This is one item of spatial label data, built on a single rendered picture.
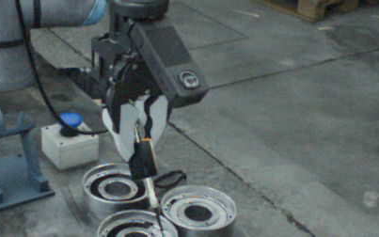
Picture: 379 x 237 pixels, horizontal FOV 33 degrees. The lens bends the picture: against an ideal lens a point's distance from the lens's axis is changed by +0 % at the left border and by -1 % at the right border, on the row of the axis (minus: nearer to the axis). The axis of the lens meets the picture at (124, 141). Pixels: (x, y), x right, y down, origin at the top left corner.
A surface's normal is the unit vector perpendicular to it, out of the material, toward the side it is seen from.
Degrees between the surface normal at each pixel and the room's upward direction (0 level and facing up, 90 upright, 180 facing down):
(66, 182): 0
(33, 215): 0
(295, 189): 0
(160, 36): 32
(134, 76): 90
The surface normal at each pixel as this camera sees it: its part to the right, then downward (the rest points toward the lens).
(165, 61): 0.31, -0.50
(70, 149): 0.50, 0.45
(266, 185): 0.04, -0.86
